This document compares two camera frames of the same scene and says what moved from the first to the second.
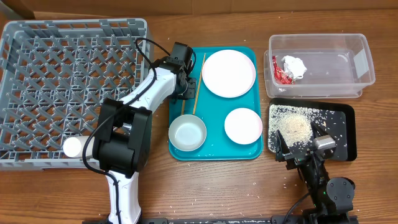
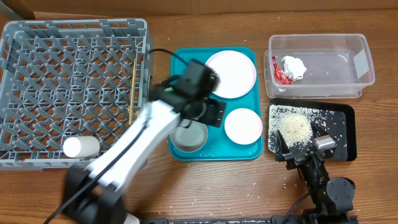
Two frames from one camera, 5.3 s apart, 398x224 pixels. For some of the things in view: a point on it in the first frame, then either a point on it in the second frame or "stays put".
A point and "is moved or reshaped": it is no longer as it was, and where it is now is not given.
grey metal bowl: x=187 y=132 stays put
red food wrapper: x=280 y=76 stays put
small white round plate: x=243 y=126 stays put
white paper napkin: x=295 y=66 stays put
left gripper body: x=189 y=91 to x=212 y=112
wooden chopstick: x=183 y=107 is moved or reshaped
